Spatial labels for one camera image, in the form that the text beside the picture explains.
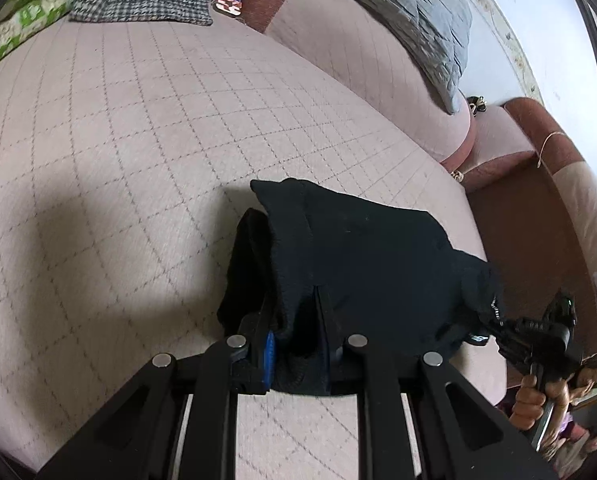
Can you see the black and gold trinket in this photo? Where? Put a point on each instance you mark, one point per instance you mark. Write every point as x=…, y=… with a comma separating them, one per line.
x=476, y=105

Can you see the person's right hand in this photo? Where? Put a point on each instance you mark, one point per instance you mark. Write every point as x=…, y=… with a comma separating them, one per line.
x=526, y=400

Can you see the colourful snack packet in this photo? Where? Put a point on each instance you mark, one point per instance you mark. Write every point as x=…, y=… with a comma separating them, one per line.
x=228, y=1

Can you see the pink quilted sofa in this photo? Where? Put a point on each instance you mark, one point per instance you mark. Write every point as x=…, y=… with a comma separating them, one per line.
x=128, y=160

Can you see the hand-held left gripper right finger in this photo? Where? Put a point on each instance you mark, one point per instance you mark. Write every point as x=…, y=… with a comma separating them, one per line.
x=336, y=362

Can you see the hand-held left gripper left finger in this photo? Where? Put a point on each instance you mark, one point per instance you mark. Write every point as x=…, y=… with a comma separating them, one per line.
x=268, y=360

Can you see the black pants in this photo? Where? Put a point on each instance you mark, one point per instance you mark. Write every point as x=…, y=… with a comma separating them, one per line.
x=373, y=270

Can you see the grey quilted blanket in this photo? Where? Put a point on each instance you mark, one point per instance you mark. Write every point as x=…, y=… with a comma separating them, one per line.
x=418, y=15

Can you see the green patterned pillow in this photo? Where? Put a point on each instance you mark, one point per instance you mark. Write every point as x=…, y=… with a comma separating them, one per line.
x=21, y=15

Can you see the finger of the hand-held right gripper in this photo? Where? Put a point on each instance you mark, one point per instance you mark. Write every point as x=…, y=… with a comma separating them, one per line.
x=498, y=332

